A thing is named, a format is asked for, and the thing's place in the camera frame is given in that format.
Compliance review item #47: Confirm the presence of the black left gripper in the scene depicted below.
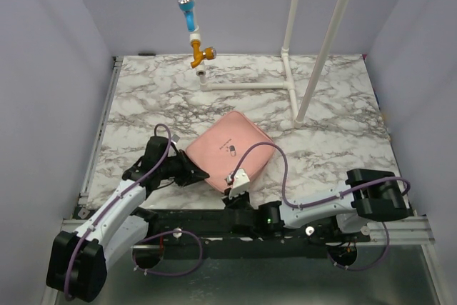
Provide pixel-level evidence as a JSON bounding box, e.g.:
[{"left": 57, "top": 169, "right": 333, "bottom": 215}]
[{"left": 159, "top": 149, "right": 208, "bottom": 186}]

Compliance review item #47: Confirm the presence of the pink medicine kit case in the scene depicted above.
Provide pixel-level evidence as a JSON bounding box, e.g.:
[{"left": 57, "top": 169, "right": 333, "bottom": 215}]
[{"left": 185, "top": 111, "right": 275, "bottom": 192}]

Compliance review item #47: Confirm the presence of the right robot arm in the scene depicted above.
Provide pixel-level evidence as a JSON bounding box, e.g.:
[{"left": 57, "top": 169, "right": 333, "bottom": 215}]
[{"left": 256, "top": 169, "right": 411, "bottom": 242}]

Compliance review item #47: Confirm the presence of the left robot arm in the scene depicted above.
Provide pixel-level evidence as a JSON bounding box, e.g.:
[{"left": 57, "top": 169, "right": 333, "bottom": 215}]
[{"left": 46, "top": 135, "right": 209, "bottom": 302}]

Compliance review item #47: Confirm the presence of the orange brass faucet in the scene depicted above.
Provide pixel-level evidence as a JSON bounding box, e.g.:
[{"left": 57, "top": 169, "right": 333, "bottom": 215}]
[{"left": 191, "top": 39, "right": 217, "bottom": 69}]

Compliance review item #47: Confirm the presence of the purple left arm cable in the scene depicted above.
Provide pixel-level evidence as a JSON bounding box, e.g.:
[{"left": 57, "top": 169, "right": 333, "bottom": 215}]
[{"left": 63, "top": 123, "right": 204, "bottom": 301}]

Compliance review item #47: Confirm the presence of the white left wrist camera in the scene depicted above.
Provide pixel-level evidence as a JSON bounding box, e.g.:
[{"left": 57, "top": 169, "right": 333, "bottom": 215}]
[{"left": 171, "top": 135, "right": 180, "bottom": 146}]

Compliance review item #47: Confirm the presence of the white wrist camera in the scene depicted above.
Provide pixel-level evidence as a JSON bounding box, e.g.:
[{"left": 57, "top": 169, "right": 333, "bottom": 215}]
[
  {"left": 171, "top": 135, "right": 180, "bottom": 146},
  {"left": 226, "top": 168, "right": 251, "bottom": 199}
]

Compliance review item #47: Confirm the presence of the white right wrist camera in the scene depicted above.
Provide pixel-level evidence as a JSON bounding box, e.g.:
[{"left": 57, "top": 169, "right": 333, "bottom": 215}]
[{"left": 226, "top": 168, "right": 251, "bottom": 199}]

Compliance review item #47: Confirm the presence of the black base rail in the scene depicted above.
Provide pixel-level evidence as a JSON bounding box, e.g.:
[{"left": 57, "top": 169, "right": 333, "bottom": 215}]
[{"left": 146, "top": 207, "right": 368, "bottom": 259}]

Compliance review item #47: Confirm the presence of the blue valve handle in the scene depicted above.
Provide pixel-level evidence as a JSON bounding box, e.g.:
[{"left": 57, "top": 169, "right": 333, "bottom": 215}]
[{"left": 177, "top": 0, "right": 196, "bottom": 32}]

